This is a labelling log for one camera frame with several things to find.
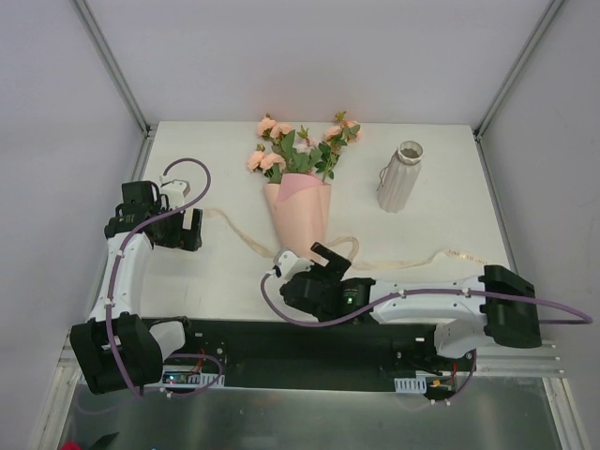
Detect cream ribbon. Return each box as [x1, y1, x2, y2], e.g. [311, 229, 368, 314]
[202, 208, 493, 272]

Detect purple cable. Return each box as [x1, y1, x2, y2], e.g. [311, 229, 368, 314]
[105, 157, 212, 399]
[259, 272, 594, 327]

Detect left aluminium frame post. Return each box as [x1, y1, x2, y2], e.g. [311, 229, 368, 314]
[70, 0, 152, 137]

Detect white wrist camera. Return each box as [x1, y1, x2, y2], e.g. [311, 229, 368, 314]
[159, 175, 190, 211]
[273, 248, 314, 280]

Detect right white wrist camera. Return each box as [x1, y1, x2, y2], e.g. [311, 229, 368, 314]
[273, 248, 314, 280]

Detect white cable duct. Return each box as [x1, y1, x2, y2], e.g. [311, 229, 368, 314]
[394, 375, 456, 395]
[146, 370, 225, 390]

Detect white ribbed ceramic vase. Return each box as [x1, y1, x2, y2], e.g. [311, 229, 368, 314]
[377, 141, 424, 213]

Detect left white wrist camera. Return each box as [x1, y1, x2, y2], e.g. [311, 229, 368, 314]
[159, 175, 190, 211]

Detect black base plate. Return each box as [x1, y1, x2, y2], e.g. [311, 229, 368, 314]
[168, 320, 476, 392]

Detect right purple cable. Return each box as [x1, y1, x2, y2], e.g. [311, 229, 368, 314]
[259, 272, 594, 327]

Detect red object at bottom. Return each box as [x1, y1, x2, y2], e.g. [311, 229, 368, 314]
[59, 441, 82, 450]

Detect aluminium front rail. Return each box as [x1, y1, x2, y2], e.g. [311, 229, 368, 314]
[58, 327, 568, 377]

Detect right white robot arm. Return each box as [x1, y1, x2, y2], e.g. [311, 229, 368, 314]
[275, 244, 542, 370]

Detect left white cable duct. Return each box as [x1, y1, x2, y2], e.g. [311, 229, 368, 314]
[146, 370, 225, 390]

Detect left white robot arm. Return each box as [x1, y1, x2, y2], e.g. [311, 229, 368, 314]
[69, 175, 203, 395]

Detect right aluminium frame post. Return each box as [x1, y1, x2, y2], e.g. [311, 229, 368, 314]
[473, 0, 566, 142]

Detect pink paper wrapping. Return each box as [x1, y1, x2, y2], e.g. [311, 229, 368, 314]
[263, 173, 332, 262]

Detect pink flowers with green leaves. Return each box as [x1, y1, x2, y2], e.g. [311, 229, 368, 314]
[246, 112, 363, 184]

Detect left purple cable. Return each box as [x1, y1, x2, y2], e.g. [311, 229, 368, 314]
[105, 157, 212, 399]

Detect right white cable duct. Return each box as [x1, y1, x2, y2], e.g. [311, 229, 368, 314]
[394, 375, 456, 395]

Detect aluminium frame post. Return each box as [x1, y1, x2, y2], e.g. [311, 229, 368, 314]
[473, 0, 566, 142]
[70, 0, 152, 137]

